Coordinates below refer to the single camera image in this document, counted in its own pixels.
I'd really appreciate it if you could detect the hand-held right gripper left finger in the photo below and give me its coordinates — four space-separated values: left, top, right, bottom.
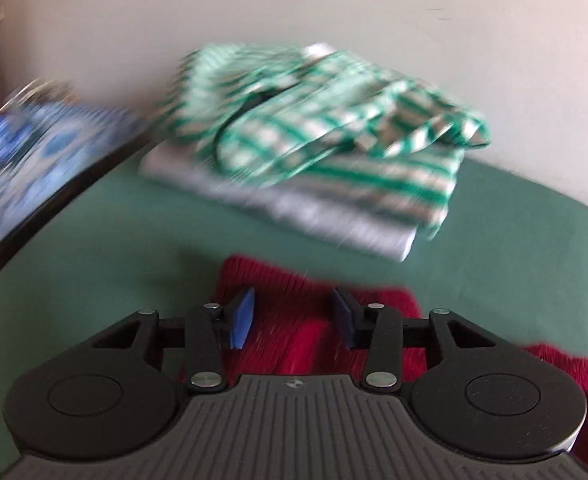
92 287 257 394

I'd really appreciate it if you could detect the green tablecloth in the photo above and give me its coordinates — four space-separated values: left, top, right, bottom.
0 155 588 480

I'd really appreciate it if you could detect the green striped shirt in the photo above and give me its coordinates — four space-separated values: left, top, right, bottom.
156 42 492 239

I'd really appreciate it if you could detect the white folded garment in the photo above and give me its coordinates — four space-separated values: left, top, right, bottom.
139 42 419 263

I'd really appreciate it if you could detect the red knit sweater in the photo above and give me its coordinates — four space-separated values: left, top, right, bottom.
214 255 588 475

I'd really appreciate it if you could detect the blue patterned cloth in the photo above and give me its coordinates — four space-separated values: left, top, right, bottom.
0 95 146 267

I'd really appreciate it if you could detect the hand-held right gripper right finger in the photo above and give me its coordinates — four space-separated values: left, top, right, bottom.
330 286 499 393

